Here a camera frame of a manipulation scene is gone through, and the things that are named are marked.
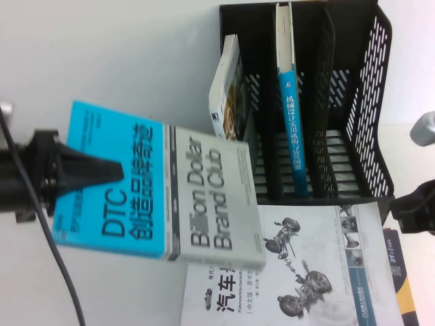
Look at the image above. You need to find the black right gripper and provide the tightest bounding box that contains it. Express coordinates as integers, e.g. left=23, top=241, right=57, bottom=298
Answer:
left=388, top=182, right=435, bottom=236

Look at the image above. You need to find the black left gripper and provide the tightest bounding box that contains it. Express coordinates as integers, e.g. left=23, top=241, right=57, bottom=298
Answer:
left=28, top=128, right=125, bottom=219

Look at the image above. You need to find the blue spine hardcover book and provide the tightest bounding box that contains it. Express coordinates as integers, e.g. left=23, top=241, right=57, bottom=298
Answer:
left=275, top=1, right=311, bottom=198

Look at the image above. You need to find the black perforated plastic book stand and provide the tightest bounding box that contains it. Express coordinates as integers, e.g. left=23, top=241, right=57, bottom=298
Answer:
left=219, top=0, right=397, bottom=228

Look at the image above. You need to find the dark blue yellow book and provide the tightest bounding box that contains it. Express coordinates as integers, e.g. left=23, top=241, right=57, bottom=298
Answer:
left=381, top=227, right=419, bottom=326

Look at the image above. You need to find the blue grey Billion Dollar book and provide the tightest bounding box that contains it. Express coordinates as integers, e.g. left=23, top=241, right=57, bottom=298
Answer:
left=52, top=100, right=268, bottom=273

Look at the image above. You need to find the long black arm cable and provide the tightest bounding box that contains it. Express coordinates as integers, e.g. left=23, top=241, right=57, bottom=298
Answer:
left=0, top=107, right=86, bottom=326

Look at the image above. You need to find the white car suspension book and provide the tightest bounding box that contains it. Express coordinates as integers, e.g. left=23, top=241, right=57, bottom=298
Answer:
left=181, top=202, right=387, bottom=326

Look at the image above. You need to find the white paperback book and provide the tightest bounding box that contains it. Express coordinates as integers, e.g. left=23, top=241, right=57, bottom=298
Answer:
left=208, top=33, right=256, bottom=144

